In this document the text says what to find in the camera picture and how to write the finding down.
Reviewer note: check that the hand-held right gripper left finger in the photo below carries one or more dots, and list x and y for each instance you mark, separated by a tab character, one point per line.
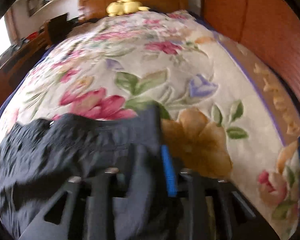
100	192

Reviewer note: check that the dark wooden chair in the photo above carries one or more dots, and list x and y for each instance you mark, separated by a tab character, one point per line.
57	28

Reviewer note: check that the brown fuzzy cloth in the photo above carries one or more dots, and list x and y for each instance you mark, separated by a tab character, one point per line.
83	28

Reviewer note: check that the window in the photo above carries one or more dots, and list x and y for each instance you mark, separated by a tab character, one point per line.
0	40

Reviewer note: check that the red box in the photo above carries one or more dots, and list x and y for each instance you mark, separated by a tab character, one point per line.
34	35

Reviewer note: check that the wooden desk cabinet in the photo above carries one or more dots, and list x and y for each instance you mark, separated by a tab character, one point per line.
15	65

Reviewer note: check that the yellow plush toy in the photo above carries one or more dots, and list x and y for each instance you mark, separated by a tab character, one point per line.
125	7

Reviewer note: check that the framed wall picture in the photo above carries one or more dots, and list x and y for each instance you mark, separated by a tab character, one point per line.
40	0

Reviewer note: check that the wooden louvered wardrobe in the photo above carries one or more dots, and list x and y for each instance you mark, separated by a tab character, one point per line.
252	17

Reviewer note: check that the floral blanket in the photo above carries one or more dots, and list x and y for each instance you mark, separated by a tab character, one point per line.
165	62

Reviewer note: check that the dark navy jacket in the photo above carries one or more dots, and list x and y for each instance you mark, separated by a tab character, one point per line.
65	142

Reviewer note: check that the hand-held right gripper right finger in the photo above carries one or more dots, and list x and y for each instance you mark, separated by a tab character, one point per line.
168	170

